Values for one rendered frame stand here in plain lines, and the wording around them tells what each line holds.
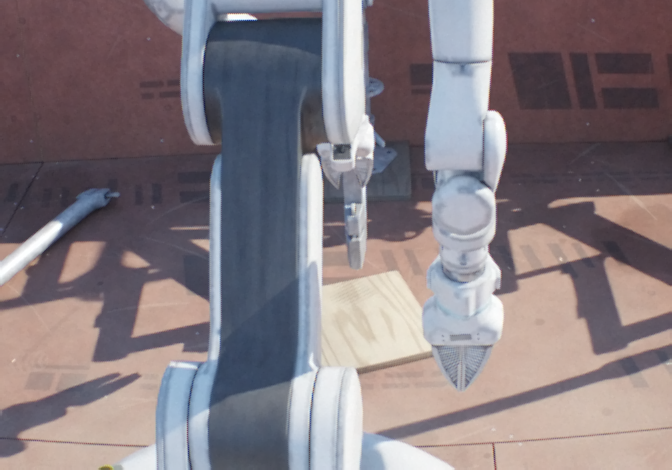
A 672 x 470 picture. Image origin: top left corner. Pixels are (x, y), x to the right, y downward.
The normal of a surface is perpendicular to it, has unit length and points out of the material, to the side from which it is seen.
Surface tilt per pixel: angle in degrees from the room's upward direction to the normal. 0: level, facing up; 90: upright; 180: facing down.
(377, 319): 0
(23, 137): 90
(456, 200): 97
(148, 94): 90
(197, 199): 0
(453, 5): 77
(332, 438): 56
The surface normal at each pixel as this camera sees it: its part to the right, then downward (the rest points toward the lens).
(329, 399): -0.08, -0.60
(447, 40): -0.55, 0.30
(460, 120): -0.16, 0.24
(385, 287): -0.06, -0.87
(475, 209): 0.01, 0.66
